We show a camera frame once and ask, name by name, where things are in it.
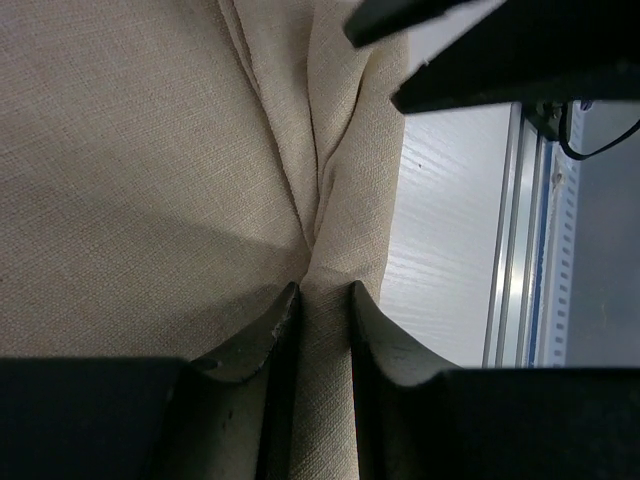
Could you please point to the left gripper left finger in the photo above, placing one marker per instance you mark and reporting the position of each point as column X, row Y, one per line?
column 225, row 415

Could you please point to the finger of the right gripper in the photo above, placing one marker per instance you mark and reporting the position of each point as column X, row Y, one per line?
column 374, row 20
column 530, row 52

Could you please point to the white slotted cable duct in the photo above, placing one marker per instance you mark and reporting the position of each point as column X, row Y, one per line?
column 562, row 229

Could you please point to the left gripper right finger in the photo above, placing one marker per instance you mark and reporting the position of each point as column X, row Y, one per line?
column 419, row 416

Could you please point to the beige cloth napkin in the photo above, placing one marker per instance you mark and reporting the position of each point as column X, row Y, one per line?
column 167, row 167

